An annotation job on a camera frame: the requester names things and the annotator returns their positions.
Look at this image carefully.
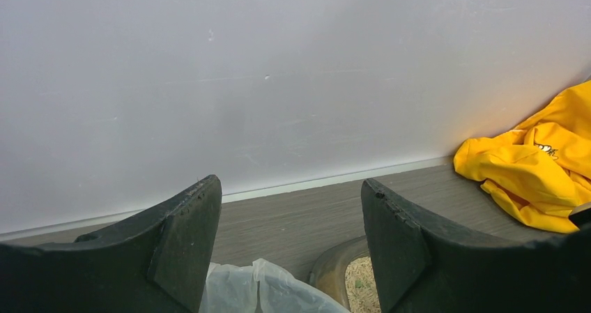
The beige cat litter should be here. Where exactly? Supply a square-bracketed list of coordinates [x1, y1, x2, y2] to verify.
[345, 257, 381, 313]

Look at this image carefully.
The brown plastic litter box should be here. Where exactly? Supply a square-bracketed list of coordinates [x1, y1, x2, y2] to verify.
[308, 236, 370, 312]

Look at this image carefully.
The yellow cloth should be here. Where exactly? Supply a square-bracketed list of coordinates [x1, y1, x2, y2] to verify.
[453, 82, 590, 234]

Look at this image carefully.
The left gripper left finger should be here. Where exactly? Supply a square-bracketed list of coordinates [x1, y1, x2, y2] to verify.
[1, 175, 222, 312]

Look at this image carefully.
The translucent white bin liner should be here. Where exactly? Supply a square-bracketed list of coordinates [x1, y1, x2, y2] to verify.
[199, 259, 348, 312]

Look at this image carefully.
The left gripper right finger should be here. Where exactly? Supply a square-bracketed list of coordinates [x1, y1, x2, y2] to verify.
[361, 179, 590, 312]

